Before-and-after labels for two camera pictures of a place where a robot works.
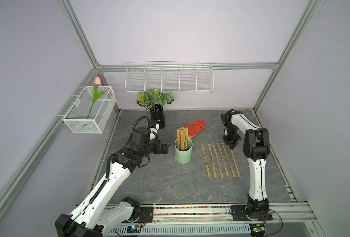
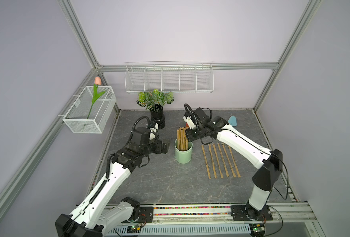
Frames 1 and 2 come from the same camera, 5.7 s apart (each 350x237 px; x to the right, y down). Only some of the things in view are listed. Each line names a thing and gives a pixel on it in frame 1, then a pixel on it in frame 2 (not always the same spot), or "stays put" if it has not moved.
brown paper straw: x=226 y=155 stays put
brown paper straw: x=206 y=163 stays put
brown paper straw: x=236 y=166 stays put
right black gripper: x=231 y=142 to x=189 y=137
